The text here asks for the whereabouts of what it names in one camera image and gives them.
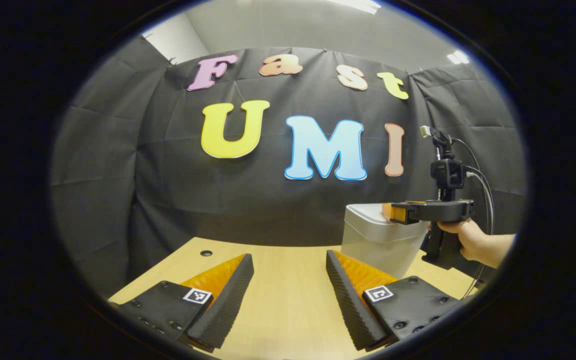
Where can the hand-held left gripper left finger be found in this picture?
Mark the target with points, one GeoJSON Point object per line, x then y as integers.
{"type": "Point", "coordinates": [228, 300]}

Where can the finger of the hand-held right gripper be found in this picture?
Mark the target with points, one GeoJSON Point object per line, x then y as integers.
{"type": "Point", "coordinates": [397, 213]}

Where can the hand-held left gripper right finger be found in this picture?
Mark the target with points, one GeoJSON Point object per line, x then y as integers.
{"type": "Point", "coordinates": [349, 305]}

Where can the white desktop garbage bin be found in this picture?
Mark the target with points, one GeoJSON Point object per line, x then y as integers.
{"type": "Point", "coordinates": [373, 245]}

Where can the wooden desktop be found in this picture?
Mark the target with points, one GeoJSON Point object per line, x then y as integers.
{"type": "Point", "coordinates": [288, 300]}

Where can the black backdrop cloth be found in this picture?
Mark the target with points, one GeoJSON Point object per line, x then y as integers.
{"type": "Point", "coordinates": [193, 200]}

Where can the small ceiling light panel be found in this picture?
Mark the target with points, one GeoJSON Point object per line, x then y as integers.
{"type": "Point", "coordinates": [458, 57]}

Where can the large ceiling light panel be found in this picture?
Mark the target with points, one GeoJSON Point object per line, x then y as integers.
{"type": "Point", "coordinates": [355, 5]}

